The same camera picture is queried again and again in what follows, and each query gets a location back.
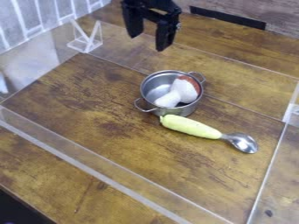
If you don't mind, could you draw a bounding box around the white toy mushroom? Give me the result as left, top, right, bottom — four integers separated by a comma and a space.
154, 75, 202, 108

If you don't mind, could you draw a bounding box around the clear acrylic right barrier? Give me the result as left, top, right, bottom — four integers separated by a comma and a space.
248, 82, 299, 224

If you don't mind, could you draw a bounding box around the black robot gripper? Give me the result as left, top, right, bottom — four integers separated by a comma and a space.
122, 0, 182, 52

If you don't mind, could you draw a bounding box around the spoon with yellow-green handle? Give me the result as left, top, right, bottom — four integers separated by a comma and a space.
161, 115, 260, 154

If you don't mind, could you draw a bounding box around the clear acrylic triangle bracket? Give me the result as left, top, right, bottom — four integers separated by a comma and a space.
67, 20, 103, 53

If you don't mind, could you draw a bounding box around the clear acrylic front barrier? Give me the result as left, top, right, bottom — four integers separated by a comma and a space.
0, 106, 234, 224

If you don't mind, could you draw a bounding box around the small silver pot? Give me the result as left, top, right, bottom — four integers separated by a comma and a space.
135, 70, 206, 116

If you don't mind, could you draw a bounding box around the clear acrylic barrier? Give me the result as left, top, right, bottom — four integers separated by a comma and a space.
0, 106, 234, 224
248, 82, 299, 224

